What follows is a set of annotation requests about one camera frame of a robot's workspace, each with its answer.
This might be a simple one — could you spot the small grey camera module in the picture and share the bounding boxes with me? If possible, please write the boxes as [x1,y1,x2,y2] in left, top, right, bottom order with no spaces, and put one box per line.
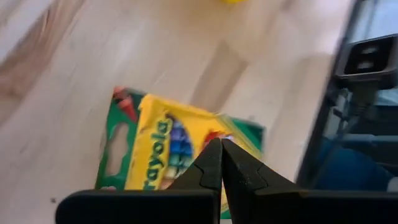
[335,33,398,90]

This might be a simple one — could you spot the black metal table frame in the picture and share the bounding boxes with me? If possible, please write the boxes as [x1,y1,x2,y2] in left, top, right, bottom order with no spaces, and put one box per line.
[295,0,398,190]

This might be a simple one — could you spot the Crayola crayon box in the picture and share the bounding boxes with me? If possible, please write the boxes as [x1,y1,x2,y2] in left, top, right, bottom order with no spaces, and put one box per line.
[94,86,267,220]

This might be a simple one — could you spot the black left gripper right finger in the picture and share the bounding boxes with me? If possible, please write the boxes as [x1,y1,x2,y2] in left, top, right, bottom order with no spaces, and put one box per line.
[221,138,301,224]

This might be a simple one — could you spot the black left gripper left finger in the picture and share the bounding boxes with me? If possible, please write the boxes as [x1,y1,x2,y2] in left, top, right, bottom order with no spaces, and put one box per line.
[167,138,223,224]

